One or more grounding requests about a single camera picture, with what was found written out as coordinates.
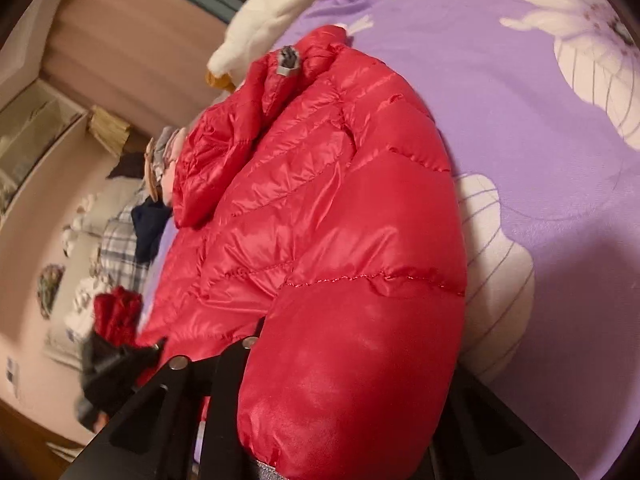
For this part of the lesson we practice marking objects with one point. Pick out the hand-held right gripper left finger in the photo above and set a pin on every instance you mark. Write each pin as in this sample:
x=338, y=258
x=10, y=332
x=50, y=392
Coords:
x=225, y=377

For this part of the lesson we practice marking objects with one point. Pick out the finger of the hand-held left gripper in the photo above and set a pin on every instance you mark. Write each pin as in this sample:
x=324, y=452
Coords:
x=150, y=355

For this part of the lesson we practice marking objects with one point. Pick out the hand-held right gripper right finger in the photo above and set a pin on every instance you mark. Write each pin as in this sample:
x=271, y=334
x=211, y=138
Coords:
x=475, y=435

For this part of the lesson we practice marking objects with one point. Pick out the red down jacket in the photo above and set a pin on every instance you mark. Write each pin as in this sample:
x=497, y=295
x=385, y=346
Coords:
x=320, y=220

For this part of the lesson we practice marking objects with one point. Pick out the pile of assorted clothes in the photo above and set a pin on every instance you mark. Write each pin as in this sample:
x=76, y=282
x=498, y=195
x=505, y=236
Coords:
x=87, y=240

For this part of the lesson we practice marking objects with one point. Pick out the pile of folded clothes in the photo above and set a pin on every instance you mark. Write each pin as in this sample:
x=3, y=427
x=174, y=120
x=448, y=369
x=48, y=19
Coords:
x=160, y=160

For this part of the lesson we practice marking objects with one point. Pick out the round patterned cushion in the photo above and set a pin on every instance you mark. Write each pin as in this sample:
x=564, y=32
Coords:
x=50, y=290

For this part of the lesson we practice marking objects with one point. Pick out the plaid cloth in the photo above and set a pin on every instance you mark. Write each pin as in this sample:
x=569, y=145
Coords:
x=120, y=250

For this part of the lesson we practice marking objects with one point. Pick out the navy cloth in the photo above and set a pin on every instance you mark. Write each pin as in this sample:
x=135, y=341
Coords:
x=150, y=230

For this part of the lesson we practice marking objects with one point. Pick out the tan woven basket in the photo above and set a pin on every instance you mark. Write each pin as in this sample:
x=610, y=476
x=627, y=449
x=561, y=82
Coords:
x=107, y=127

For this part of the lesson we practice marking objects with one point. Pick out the white shelf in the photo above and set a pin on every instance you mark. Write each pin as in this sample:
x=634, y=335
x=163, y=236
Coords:
x=35, y=135

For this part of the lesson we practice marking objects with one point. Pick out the purple floral blanket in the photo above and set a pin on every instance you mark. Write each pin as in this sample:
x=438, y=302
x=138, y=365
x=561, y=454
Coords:
x=525, y=160

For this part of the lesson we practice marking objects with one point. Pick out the beige curtain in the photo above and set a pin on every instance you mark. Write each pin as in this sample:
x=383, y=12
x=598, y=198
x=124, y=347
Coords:
x=130, y=50

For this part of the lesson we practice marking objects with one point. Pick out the white fleece garment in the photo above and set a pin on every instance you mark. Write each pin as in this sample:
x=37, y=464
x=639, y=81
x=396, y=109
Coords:
x=280, y=15

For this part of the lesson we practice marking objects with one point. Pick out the white wall outlet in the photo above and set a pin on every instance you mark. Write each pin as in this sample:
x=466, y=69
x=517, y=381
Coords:
x=12, y=372

